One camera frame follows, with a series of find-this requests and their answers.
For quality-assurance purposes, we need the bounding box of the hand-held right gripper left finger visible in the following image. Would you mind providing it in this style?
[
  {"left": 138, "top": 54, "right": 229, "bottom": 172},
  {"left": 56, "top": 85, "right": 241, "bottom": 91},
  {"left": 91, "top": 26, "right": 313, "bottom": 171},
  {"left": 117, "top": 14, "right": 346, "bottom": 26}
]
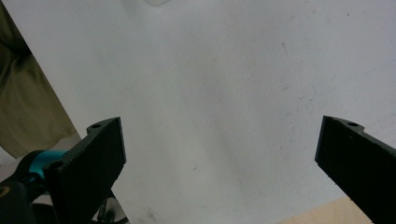
[{"left": 42, "top": 116, "right": 127, "bottom": 224}]

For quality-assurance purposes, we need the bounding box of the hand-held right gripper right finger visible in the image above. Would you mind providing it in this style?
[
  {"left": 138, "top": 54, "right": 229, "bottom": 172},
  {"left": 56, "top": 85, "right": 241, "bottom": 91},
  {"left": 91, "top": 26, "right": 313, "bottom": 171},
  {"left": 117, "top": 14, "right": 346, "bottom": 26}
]
[{"left": 314, "top": 115, "right": 396, "bottom": 224}]

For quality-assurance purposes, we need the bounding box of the black and teal device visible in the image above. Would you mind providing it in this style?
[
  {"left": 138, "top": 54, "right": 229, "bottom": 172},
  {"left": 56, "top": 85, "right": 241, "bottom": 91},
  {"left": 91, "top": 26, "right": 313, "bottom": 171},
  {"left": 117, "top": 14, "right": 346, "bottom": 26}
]
[{"left": 0, "top": 149, "right": 69, "bottom": 224}]

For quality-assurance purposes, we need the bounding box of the olive green cloth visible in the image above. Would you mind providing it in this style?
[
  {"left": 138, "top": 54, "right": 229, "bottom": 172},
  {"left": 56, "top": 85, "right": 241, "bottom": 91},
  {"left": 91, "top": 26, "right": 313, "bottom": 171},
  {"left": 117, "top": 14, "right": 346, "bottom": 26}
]
[{"left": 0, "top": 2, "right": 78, "bottom": 159}]

